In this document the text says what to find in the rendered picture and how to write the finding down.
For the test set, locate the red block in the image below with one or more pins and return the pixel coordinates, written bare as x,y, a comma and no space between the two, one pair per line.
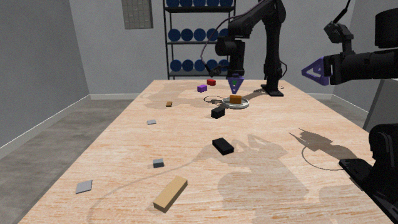
211,82

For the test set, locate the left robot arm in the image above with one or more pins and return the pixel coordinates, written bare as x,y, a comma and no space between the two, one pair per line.
379,182

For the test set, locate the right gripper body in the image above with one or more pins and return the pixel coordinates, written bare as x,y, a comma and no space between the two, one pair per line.
235,65

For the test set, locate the white round saucer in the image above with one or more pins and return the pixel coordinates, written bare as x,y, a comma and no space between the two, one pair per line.
226,101

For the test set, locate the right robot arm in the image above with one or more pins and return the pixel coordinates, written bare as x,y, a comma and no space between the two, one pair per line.
241,27

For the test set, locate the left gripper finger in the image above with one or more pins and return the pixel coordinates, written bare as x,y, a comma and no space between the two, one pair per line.
324,81
316,69

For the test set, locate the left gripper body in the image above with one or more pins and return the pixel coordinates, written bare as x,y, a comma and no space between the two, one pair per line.
346,66

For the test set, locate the purple block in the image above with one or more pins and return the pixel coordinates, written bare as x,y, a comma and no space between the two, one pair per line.
202,88

